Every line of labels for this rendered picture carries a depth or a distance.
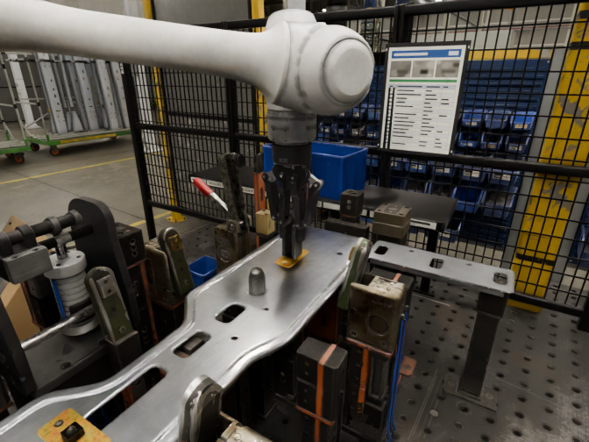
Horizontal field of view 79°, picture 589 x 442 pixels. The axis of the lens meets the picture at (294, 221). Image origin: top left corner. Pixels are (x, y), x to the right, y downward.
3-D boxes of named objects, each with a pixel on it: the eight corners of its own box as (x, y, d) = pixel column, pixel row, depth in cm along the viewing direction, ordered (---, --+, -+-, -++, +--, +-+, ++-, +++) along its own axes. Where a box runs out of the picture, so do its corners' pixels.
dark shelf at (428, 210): (443, 233, 90) (445, 222, 89) (188, 182, 133) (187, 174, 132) (457, 208, 108) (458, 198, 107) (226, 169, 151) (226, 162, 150)
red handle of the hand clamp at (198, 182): (237, 224, 78) (189, 178, 82) (233, 231, 80) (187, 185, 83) (249, 218, 82) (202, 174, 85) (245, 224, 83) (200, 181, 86)
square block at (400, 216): (389, 338, 99) (405, 217, 85) (362, 329, 102) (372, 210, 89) (398, 322, 105) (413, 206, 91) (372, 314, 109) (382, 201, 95)
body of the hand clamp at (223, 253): (243, 358, 92) (234, 232, 79) (222, 348, 95) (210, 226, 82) (257, 344, 97) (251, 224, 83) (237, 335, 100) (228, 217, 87)
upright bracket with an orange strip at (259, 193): (263, 330, 102) (256, 155, 83) (259, 328, 103) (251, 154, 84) (269, 324, 104) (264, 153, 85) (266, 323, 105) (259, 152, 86)
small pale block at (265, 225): (270, 339, 98) (266, 215, 84) (259, 335, 100) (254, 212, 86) (277, 332, 101) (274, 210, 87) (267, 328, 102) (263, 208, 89)
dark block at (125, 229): (153, 419, 75) (116, 238, 60) (132, 405, 79) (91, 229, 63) (172, 402, 79) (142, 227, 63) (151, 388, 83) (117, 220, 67)
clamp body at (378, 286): (385, 462, 67) (407, 308, 54) (328, 432, 73) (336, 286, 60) (399, 424, 75) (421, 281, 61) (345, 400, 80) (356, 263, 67)
